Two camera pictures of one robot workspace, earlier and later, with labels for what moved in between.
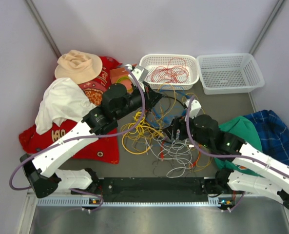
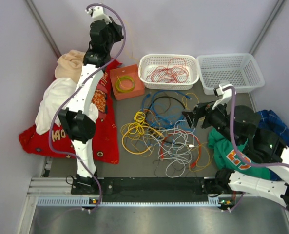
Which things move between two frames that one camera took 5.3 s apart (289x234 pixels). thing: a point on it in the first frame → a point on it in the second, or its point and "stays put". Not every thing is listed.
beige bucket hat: x=78 y=66 stays put
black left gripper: x=151 y=97 → x=117 y=29
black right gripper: x=178 y=123 → x=203 y=109
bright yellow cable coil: x=138 y=134 → x=125 y=83
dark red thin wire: x=177 y=70 stays put
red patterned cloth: x=105 y=149 stays put
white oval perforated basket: x=171 y=71 stays put
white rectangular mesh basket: x=229 y=73 stays put
